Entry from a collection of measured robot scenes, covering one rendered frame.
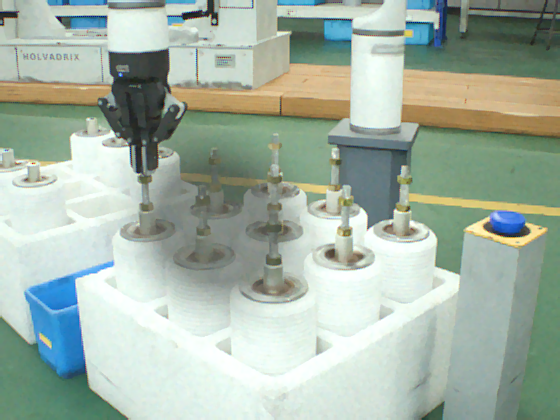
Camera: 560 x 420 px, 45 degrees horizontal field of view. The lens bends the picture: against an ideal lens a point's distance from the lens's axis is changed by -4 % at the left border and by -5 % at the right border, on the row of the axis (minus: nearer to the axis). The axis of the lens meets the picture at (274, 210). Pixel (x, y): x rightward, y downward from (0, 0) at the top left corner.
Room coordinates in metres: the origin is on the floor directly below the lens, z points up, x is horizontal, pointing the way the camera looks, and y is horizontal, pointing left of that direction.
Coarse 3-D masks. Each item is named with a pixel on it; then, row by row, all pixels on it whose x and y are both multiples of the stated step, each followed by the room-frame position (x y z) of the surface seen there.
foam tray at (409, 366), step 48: (96, 288) 0.84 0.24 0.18; (432, 288) 0.88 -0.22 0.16; (96, 336) 0.84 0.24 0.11; (144, 336) 0.75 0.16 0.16; (192, 336) 0.72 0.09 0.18; (336, 336) 0.72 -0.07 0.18; (384, 336) 0.72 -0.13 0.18; (432, 336) 0.80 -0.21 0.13; (96, 384) 0.85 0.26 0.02; (144, 384) 0.76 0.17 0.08; (192, 384) 0.69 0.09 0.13; (240, 384) 0.63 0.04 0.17; (288, 384) 0.62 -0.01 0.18; (336, 384) 0.66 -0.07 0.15; (384, 384) 0.73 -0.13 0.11; (432, 384) 0.81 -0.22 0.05
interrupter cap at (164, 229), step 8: (128, 224) 0.88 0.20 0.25; (136, 224) 0.89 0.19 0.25; (160, 224) 0.89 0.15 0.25; (168, 224) 0.89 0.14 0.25; (120, 232) 0.85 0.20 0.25; (128, 232) 0.86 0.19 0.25; (136, 232) 0.86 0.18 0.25; (160, 232) 0.86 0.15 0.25; (168, 232) 0.86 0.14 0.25; (128, 240) 0.84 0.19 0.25; (136, 240) 0.83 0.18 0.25; (144, 240) 0.83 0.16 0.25; (152, 240) 0.83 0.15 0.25; (160, 240) 0.84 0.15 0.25
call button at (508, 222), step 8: (496, 216) 0.71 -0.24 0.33; (504, 216) 0.71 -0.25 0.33; (512, 216) 0.71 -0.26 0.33; (520, 216) 0.71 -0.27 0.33; (496, 224) 0.70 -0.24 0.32; (504, 224) 0.70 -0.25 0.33; (512, 224) 0.69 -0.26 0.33; (520, 224) 0.70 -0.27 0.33; (504, 232) 0.70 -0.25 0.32; (512, 232) 0.70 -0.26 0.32
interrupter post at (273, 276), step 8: (264, 264) 0.70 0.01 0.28; (264, 272) 0.70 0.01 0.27; (272, 272) 0.69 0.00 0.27; (280, 272) 0.69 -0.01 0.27; (264, 280) 0.70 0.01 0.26; (272, 280) 0.69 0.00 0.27; (280, 280) 0.69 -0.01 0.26; (264, 288) 0.70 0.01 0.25; (272, 288) 0.69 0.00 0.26; (280, 288) 0.69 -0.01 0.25
